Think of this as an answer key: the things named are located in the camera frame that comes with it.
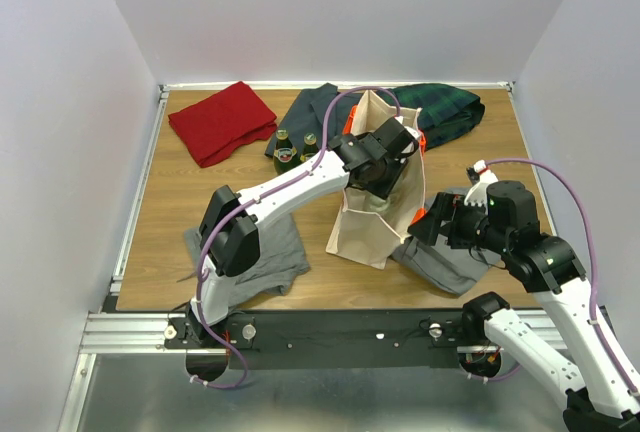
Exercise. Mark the beige canvas tote bag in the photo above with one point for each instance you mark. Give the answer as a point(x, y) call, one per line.
point(368, 237)

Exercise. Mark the green plaid folded skirt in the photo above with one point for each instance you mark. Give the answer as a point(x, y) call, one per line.
point(447, 112)

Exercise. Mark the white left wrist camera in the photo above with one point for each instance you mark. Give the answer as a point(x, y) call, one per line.
point(414, 133)

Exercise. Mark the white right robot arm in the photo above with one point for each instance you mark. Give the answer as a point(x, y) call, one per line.
point(589, 385)

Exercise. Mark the grey knit shorts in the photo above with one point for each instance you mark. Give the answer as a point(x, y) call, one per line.
point(281, 261)

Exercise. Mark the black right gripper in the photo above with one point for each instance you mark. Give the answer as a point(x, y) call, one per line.
point(445, 205)

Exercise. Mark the grey pleated skirt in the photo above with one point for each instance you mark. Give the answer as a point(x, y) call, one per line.
point(451, 270)

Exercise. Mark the clear Chang soda bottle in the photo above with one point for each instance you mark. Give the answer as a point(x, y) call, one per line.
point(379, 205)

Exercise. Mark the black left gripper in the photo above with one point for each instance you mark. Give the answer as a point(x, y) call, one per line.
point(396, 162)

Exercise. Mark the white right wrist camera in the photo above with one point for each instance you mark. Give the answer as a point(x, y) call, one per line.
point(481, 177)

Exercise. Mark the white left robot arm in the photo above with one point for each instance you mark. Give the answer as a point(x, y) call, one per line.
point(235, 221)

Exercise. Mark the red folded cloth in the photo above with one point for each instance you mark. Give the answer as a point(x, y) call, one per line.
point(215, 127)

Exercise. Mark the green Perrier bottle yellow label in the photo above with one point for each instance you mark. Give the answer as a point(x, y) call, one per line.
point(310, 147)

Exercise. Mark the green Perrier bottle red label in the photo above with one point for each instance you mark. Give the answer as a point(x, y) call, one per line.
point(285, 155)

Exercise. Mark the dark teal folded jacket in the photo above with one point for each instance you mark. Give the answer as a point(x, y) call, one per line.
point(307, 113)

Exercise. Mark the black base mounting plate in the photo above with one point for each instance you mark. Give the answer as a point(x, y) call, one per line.
point(334, 339)

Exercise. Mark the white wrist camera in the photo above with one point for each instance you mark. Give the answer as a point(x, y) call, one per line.
point(414, 133)
point(481, 177)

